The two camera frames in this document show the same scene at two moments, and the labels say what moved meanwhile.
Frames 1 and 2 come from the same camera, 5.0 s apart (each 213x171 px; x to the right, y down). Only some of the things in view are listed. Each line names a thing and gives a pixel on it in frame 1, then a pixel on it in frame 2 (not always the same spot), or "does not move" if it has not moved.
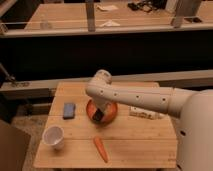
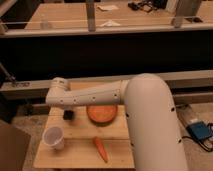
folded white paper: [110, 23] does not move
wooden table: [133, 139] does not move
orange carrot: [101, 149] does not move
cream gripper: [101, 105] -> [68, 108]
